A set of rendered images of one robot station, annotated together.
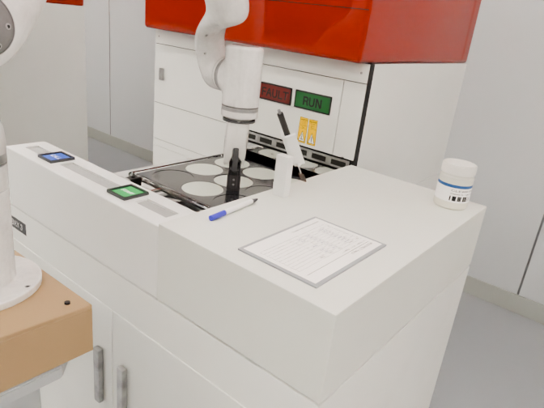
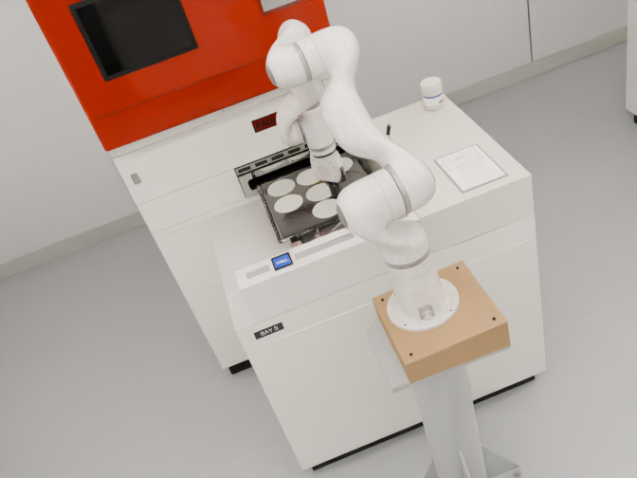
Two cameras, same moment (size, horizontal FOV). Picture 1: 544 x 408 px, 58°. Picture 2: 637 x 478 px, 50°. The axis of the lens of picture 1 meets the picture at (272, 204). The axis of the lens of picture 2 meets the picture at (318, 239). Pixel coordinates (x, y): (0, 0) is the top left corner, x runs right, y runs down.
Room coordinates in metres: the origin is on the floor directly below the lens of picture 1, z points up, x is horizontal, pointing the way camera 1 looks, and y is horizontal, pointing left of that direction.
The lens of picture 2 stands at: (-0.21, 1.42, 2.17)
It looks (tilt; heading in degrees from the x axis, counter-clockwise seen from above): 37 degrees down; 318
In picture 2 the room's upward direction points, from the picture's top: 18 degrees counter-clockwise
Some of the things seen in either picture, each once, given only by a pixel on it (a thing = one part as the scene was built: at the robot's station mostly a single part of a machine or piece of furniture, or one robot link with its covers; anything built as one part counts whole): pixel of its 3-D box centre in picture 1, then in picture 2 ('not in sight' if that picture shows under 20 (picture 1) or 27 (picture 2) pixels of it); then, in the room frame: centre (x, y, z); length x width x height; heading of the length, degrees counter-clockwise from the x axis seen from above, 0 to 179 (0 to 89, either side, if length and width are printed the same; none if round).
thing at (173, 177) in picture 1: (233, 181); (318, 192); (1.19, 0.10, 0.90); 0.34 x 0.34 x 0.01; 53
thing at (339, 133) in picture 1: (241, 112); (241, 152); (1.49, 0.12, 1.02); 0.81 x 0.03 x 0.40; 53
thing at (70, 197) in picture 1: (91, 206); (331, 263); (0.94, 0.38, 0.89); 0.55 x 0.09 x 0.14; 53
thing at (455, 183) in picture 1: (454, 184); (432, 93); (1.01, -0.38, 1.01); 0.07 x 0.07 x 0.10
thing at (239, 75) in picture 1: (241, 74); (314, 124); (1.12, 0.10, 1.17); 0.09 x 0.08 x 0.13; 49
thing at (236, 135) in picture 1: (237, 138); (326, 162); (1.12, 0.10, 1.03); 0.10 x 0.07 x 0.11; 5
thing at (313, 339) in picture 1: (340, 247); (435, 166); (0.88, -0.14, 0.89); 0.62 x 0.35 x 0.14; 143
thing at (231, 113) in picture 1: (240, 112); (321, 146); (1.12, 0.10, 1.09); 0.09 x 0.08 x 0.03; 5
